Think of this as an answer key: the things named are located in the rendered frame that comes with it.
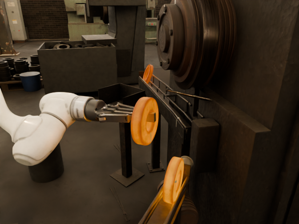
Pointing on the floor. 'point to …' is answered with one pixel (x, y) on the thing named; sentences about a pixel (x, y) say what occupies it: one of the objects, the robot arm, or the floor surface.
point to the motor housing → (186, 210)
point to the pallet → (5, 76)
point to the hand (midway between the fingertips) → (144, 116)
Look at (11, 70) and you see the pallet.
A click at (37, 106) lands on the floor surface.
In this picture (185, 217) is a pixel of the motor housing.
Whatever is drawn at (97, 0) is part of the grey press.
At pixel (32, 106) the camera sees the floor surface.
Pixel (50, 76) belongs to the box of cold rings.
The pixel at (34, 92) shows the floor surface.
